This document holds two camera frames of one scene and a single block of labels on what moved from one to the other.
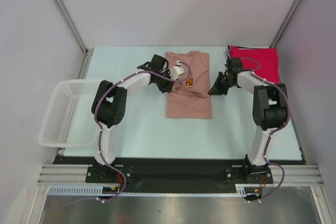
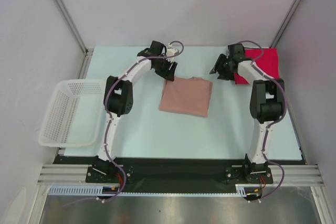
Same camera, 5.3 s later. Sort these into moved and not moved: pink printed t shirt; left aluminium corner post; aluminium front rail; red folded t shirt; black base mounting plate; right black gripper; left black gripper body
Moved: right black gripper; left black gripper body; pink printed t shirt
Not moved: aluminium front rail; left aluminium corner post; black base mounting plate; red folded t shirt
